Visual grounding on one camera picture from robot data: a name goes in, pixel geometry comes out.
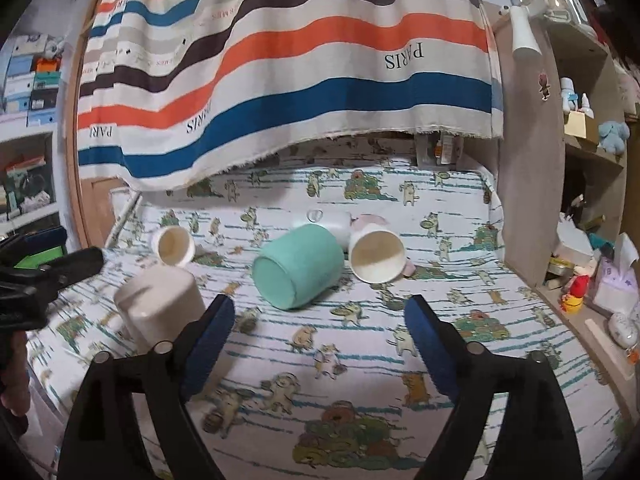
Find red yellow toy figure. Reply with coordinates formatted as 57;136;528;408
560;268;590;314

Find purple tissue box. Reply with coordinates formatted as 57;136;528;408
592;233;639;316

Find wooden shelf unit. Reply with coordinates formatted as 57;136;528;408
491;6;640;411

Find beige ceramic cup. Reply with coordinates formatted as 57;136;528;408
114;264;206;353

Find white cup with pink base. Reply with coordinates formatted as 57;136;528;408
151;226;196;266

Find stacked storage boxes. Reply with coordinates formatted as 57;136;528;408
1;34;65;128

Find teal ceramic mug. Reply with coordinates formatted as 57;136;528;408
252;224;344;311

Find person's left hand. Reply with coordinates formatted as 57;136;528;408
1;332;30;417

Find white cup with logo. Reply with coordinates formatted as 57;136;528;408
292;208;352;252

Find striped Paris fabric curtain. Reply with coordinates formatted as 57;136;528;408
76;0;503;191

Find white wall lamp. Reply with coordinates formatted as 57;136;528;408
500;3;542;60

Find blue plush toy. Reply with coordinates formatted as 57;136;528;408
598;120;630;156

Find white pink mug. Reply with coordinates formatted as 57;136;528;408
347;214;416;285

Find cartoon cat bed sheet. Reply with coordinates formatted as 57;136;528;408
27;139;623;479

